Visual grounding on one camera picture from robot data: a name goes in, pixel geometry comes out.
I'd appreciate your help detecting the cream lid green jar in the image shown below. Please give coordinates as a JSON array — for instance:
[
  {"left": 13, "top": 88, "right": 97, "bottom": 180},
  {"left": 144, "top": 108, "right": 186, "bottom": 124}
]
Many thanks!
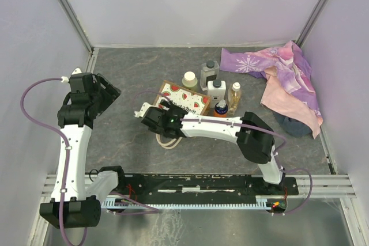
[{"left": 182, "top": 71, "right": 198, "bottom": 92}]

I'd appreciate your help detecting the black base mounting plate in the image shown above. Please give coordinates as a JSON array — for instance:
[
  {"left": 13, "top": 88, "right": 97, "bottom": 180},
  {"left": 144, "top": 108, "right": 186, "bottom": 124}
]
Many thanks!
[{"left": 115, "top": 173, "right": 299, "bottom": 205}]

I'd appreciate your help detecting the dark blue object under cloth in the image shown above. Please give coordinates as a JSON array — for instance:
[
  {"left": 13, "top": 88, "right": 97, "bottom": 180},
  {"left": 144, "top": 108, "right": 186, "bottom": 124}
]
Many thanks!
[{"left": 272, "top": 111, "right": 312, "bottom": 138}]

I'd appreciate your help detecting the brown canvas tote bag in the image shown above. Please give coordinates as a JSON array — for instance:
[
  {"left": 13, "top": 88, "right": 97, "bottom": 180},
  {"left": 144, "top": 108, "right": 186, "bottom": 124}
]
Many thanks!
[{"left": 153, "top": 81, "right": 210, "bottom": 115}]

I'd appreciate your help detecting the clear bottle dark cap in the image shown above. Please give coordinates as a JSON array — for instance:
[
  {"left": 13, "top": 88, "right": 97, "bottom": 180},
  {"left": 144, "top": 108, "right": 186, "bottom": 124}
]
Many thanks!
[{"left": 200, "top": 60, "right": 220, "bottom": 90}]

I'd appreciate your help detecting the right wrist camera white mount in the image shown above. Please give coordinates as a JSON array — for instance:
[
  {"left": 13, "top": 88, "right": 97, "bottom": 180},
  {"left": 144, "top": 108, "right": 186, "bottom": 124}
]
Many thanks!
[{"left": 134, "top": 102, "right": 156, "bottom": 118}]

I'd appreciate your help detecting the white square bottle grey cap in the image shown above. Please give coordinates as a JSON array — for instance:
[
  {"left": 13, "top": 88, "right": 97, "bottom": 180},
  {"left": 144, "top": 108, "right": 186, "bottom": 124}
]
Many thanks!
[{"left": 207, "top": 80, "right": 226, "bottom": 108}]

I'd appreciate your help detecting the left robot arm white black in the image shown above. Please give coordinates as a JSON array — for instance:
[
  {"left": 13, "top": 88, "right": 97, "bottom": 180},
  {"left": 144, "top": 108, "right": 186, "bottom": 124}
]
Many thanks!
[{"left": 40, "top": 73, "right": 127, "bottom": 229}]

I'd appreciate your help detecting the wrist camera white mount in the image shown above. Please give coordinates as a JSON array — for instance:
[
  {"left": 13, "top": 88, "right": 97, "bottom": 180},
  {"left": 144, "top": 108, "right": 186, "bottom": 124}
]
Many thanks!
[
  {"left": 134, "top": 102, "right": 156, "bottom": 118},
  {"left": 61, "top": 67, "right": 82, "bottom": 84}
]

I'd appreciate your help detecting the light blue slotted cable duct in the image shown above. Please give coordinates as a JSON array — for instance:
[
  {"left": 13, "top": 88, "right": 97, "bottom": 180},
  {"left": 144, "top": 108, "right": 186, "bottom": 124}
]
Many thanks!
[{"left": 101, "top": 196, "right": 287, "bottom": 211}]

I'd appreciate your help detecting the amber bottle white cap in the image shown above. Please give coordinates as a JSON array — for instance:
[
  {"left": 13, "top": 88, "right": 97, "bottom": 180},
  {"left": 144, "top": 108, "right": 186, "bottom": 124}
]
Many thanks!
[{"left": 227, "top": 82, "right": 242, "bottom": 116}]

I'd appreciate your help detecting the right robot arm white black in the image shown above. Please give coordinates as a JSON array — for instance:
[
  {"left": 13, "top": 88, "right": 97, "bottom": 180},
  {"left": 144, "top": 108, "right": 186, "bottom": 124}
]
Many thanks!
[{"left": 134, "top": 103, "right": 286, "bottom": 195}]

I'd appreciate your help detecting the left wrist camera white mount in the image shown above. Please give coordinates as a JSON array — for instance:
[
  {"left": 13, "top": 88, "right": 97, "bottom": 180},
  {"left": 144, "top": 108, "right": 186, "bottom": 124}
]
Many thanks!
[{"left": 61, "top": 67, "right": 82, "bottom": 84}]

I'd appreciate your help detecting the purple pink patterned cloth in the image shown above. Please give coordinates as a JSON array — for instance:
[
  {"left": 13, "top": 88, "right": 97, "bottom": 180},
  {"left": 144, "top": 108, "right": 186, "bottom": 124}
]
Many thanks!
[{"left": 220, "top": 41, "right": 323, "bottom": 138}]

